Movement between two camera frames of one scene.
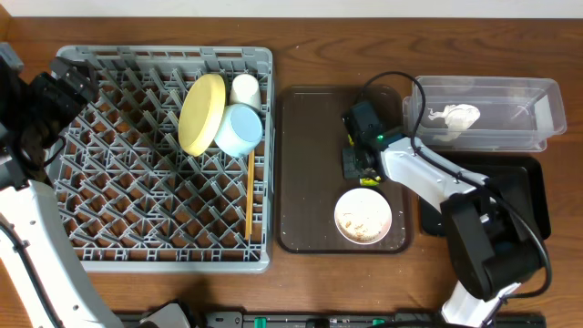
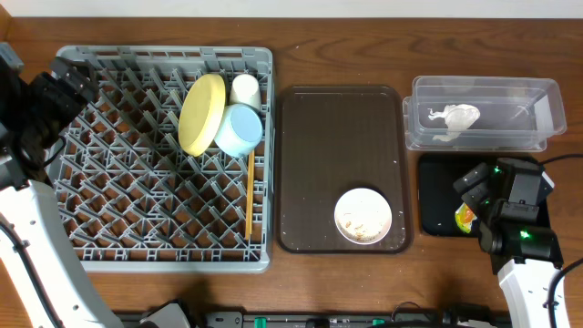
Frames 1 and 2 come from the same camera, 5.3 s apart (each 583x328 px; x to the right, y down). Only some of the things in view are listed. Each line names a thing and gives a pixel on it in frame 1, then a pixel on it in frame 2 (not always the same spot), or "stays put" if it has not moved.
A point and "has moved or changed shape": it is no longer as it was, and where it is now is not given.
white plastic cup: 245,90 stays put
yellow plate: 201,114 stays put
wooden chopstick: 250,194 stays put
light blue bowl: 240,129 stays put
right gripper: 349,158 -> 475,198
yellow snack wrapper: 369,181 has moved or changed shape
